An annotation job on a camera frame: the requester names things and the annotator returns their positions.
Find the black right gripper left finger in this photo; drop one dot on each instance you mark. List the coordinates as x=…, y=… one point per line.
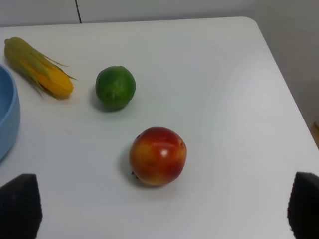
x=20, y=208

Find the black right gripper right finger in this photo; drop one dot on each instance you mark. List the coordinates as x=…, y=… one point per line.
x=303, y=206

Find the red yellow apple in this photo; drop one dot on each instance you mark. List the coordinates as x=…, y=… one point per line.
x=157, y=156

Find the green lime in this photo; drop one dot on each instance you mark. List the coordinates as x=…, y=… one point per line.
x=115, y=87

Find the light blue bowl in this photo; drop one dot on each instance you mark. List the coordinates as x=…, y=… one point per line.
x=9, y=111

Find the corn cob with husk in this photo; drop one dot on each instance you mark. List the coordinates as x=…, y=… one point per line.
x=43, y=72

